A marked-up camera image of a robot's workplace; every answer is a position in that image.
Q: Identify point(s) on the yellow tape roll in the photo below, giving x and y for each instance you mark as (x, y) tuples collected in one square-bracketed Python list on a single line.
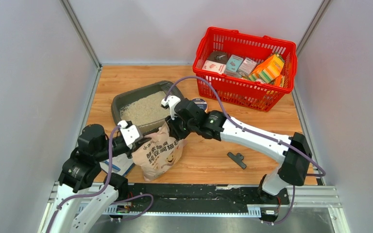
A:
[(201, 103)]

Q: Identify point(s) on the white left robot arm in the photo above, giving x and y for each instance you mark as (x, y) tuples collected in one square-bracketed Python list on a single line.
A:
[(87, 183)]

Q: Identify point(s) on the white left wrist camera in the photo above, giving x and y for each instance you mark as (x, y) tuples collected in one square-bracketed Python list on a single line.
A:
[(130, 133)]

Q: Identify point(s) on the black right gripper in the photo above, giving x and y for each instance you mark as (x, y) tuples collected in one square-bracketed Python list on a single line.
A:
[(173, 131)]

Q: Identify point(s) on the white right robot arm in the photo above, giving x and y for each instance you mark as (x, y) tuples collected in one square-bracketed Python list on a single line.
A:
[(292, 153)]

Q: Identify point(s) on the grey litter box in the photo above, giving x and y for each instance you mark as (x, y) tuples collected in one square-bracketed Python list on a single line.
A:
[(142, 106)]

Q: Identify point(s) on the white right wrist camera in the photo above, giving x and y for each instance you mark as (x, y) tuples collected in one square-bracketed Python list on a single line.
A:
[(170, 103)]

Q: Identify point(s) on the black mounting rail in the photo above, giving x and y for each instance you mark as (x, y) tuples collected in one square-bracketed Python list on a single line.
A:
[(203, 198)]

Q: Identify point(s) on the blue razor box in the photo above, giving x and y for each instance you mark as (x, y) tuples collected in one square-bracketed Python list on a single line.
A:
[(122, 165)]

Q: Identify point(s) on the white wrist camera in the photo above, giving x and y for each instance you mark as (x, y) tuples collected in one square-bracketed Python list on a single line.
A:
[(130, 133), (170, 103)]

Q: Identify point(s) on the white Kamenoko sponge pack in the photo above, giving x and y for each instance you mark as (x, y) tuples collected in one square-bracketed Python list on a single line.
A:
[(212, 66)]

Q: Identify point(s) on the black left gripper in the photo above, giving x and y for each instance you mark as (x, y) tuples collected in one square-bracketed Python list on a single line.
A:
[(136, 146)]

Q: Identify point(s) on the red shopping basket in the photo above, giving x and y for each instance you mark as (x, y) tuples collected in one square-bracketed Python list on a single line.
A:
[(254, 95)]

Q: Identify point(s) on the teal sponge pack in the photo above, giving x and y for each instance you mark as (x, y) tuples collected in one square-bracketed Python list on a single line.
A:
[(234, 63)]

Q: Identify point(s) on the black bag clip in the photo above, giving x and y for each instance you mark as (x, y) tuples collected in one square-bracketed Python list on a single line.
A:
[(238, 159)]

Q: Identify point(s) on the orange sponge pack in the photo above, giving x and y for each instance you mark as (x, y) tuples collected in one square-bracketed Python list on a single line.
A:
[(269, 71)]

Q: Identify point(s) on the pink cat litter bag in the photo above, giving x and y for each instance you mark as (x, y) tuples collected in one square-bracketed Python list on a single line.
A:
[(159, 154)]

